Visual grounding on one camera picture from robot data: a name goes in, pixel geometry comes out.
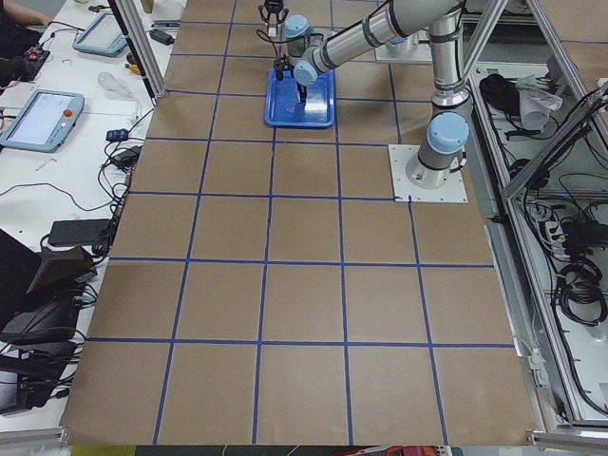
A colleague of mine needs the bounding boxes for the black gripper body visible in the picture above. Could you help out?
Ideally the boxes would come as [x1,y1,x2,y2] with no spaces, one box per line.
[273,55,309,103]
[258,0,289,22]

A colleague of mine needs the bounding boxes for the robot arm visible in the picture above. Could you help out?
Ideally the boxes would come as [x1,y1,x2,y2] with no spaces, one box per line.
[272,1,469,190]
[256,0,312,58]

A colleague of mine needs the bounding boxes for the blue plastic tray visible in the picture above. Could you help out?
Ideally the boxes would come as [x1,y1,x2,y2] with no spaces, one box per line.
[264,68,335,128]

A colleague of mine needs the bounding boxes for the black power adapter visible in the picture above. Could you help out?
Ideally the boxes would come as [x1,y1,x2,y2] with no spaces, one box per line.
[149,29,175,46]

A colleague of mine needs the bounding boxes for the far teach pendant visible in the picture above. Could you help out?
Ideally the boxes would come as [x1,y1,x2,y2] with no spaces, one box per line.
[72,12,127,57]

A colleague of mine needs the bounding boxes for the teach pendant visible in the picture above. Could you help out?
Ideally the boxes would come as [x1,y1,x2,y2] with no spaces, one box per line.
[1,89,85,153]
[72,12,127,57]

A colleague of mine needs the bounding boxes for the near teach pendant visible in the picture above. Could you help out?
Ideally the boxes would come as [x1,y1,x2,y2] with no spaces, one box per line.
[1,89,85,153]

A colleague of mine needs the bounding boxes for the aluminium frame post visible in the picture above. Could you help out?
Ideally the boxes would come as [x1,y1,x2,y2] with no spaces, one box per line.
[108,0,166,100]

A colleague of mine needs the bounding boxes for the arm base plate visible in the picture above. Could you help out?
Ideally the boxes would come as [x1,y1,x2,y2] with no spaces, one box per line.
[388,144,468,203]

